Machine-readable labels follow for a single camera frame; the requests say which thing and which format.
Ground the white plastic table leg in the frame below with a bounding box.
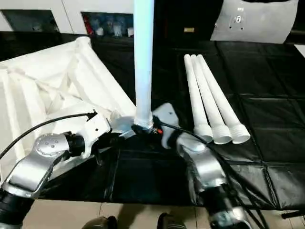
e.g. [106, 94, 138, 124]
[190, 54, 234, 146]
[183, 54, 214, 142]
[132, 0, 157, 131]
[196, 54, 251, 145]

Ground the red item in cabinet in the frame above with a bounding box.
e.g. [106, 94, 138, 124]
[84, 18, 93, 34]

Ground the black work mat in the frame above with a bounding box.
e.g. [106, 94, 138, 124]
[0, 31, 305, 210]

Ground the black cabinet with gold label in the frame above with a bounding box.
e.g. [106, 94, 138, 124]
[156, 0, 224, 42]

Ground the white glass-door cabinet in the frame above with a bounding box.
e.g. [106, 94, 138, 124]
[0, 0, 136, 36]

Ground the light grey printed pillow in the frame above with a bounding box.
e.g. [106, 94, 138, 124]
[209, 0, 296, 45]

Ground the black stand bar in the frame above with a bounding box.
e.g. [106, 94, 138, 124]
[281, 210, 301, 219]

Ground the white flat panel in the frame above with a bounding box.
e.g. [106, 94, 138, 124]
[294, 44, 305, 58]

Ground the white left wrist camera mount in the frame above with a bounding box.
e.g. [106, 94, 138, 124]
[81, 114, 112, 159]

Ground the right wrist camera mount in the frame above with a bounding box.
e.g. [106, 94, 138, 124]
[152, 102, 179, 148]

